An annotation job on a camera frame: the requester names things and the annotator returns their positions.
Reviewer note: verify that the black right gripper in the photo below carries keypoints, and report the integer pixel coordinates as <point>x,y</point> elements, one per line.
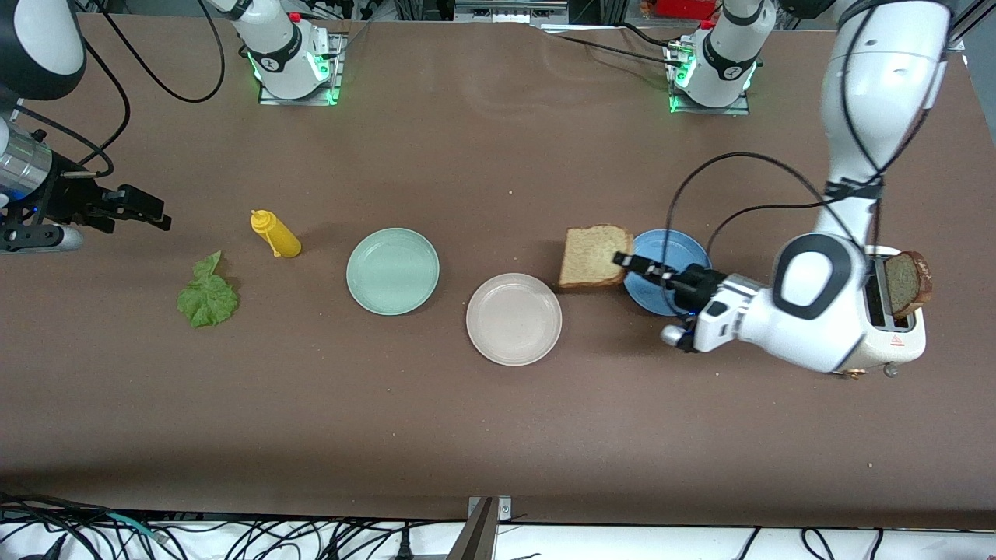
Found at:
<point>71,200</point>

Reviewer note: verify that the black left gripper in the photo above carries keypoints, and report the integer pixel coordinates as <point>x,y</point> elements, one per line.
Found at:
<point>695,284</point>

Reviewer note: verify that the brown bread slice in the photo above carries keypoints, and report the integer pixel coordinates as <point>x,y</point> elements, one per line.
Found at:
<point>906,284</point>
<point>591,257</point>

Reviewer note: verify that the green lettuce leaf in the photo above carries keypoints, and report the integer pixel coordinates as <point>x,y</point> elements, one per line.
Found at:
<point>208,299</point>

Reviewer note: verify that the yellow mustard squeeze bottle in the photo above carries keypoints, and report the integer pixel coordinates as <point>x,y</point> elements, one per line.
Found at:
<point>282,239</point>

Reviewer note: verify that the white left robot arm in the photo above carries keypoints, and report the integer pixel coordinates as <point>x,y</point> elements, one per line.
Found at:
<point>879,78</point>

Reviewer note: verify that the blue plate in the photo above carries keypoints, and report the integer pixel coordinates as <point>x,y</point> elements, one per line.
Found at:
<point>685,247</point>

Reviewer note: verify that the beige plate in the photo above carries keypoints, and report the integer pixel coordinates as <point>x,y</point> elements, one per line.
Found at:
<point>513,319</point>

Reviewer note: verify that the mint green plate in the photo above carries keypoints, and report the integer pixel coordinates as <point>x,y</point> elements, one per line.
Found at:
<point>393,272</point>

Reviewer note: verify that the red box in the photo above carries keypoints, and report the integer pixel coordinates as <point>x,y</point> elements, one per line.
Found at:
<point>685,8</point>

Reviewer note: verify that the white toaster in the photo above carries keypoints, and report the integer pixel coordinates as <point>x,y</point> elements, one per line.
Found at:
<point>903,342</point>

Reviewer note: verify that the black power plug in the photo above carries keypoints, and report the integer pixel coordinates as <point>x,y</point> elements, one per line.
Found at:
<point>403,544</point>

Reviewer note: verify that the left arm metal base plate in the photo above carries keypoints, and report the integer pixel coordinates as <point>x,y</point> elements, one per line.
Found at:
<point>739,111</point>

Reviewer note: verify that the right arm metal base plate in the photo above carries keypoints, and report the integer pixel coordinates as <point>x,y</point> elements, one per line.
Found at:
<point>337,58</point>

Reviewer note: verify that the small metal table bracket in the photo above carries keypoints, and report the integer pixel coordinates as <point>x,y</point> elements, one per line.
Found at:
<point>504,509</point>

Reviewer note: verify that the grey metal frame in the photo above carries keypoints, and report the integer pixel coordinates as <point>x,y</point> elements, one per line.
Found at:
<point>506,12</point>

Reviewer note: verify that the grey metal post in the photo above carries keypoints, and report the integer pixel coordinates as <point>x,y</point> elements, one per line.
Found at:
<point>476,537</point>

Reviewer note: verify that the aluminium frame profile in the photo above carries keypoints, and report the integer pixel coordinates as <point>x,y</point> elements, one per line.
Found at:
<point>959,43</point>

